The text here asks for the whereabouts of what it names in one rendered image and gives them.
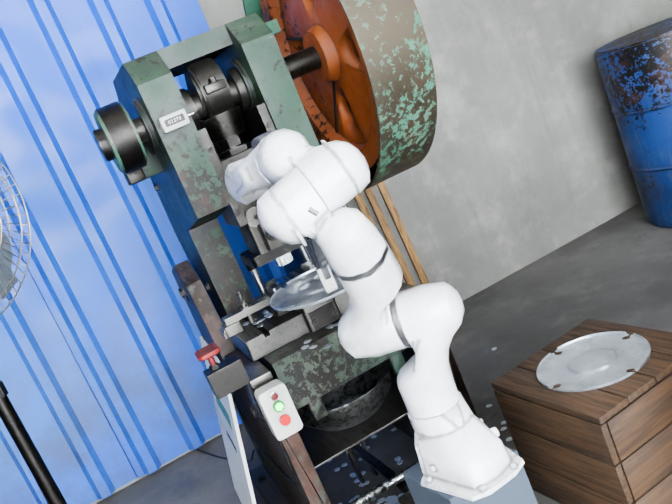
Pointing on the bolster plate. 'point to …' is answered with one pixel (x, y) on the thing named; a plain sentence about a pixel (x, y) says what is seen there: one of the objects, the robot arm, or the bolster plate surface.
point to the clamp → (241, 315)
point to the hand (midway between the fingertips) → (326, 278)
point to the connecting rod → (217, 104)
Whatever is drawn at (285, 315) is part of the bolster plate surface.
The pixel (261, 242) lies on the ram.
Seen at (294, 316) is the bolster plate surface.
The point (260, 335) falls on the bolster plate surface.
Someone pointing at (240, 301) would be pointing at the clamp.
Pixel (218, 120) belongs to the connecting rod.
